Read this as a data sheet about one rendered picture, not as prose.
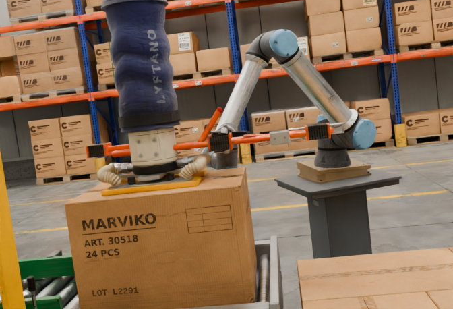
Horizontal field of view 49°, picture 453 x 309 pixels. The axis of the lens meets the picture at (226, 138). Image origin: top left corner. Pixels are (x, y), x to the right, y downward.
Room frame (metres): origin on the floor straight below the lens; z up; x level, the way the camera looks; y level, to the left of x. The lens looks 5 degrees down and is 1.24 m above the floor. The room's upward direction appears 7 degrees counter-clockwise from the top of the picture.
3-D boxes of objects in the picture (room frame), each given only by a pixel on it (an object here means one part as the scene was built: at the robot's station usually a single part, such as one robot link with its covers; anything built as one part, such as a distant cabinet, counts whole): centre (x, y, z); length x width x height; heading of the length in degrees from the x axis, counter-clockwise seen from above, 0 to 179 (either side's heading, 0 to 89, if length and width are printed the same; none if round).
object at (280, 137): (1.79, -0.19, 1.07); 0.07 x 0.07 x 0.04; 84
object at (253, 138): (1.94, 0.06, 1.08); 0.93 x 0.30 x 0.04; 84
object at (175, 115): (1.84, 0.27, 1.19); 0.23 x 0.23 x 0.04
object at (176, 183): (1.74, 0.28, 0.98); 0.34 x 0.10 x 0.05; 84
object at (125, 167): (1.84, 0.27, 1.01); 0.34 x 0.25 x 0.06; 84
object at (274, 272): (1.80, -0.12, 0.58); 0.70 x 0.03 x 0.06; 174
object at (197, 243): (1.83, 0.25, 0.75); 0.60 x 0.40 x 0.40; 85
